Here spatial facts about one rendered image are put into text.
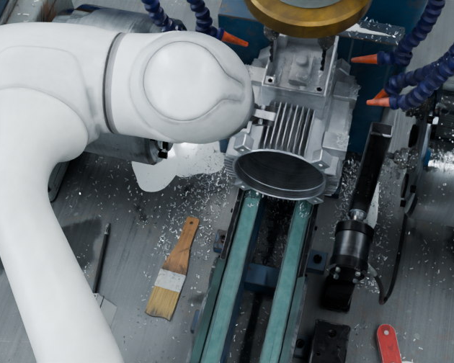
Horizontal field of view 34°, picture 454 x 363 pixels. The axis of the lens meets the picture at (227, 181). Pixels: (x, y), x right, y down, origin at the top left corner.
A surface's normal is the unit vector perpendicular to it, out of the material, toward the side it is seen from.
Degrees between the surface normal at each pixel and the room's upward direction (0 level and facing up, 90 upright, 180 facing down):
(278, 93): 90
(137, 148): 81
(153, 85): 33
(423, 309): 0
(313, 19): 0
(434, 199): 73
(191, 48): 11
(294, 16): 0
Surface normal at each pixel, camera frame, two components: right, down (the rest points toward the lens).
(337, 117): -0.03, -0.47
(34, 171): 0.70, -0.49
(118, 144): -0.24, 0.77
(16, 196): 0.07, -0.63
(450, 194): -0.23, 0.59
